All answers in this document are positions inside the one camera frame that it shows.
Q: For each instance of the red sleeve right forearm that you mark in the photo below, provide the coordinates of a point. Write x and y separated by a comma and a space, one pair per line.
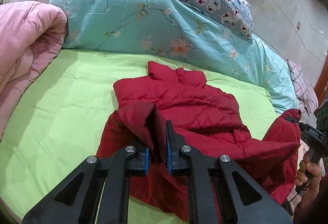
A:
316, 211

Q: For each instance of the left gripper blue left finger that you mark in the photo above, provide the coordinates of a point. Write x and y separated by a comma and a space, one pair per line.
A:
130, 161

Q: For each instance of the green bed sheet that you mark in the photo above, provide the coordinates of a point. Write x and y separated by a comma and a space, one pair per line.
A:
59, 121

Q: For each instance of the pink folded quilt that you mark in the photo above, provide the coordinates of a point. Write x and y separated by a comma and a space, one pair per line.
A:
32, 35

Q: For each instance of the teal floral duvet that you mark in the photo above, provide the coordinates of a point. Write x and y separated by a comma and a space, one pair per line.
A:
170, 29

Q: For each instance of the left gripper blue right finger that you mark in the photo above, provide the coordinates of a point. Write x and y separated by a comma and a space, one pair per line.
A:
185, 160

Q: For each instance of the person's right hand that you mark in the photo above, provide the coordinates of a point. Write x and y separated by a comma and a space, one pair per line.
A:
309, 174

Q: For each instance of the red quilted puffer jacket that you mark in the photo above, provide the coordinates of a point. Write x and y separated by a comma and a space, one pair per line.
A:
209, 120

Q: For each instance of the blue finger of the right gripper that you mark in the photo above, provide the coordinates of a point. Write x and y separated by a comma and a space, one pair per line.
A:
291, 120

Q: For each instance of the pink plaid pillow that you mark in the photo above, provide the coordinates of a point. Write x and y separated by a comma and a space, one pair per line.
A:
304, 91

